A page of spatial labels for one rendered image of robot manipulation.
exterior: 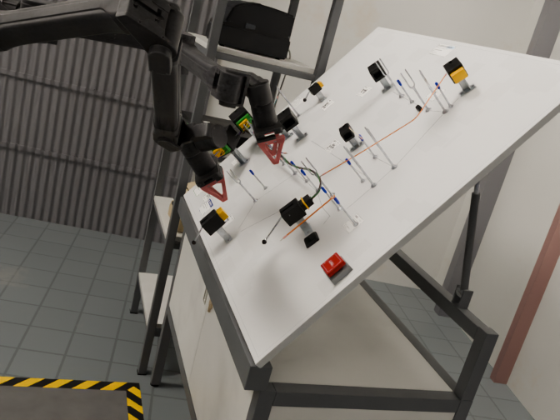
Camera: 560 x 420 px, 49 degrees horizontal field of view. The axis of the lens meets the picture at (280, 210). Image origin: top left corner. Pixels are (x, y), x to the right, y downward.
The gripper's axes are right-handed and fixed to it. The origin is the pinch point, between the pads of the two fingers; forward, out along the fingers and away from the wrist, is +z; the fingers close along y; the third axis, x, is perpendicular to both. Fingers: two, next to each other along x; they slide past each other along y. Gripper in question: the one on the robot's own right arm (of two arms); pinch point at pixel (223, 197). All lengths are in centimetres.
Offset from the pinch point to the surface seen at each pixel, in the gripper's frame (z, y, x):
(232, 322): 24.4, -16.6, 12.2
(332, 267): 15.9, -26.6, -17.6
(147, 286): 77, 115, 77
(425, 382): 65, -24, -24
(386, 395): 54, -33, -14
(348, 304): 63, 17, -13
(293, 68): 10, 100, -34
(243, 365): 25.4, -32.4, 11.1
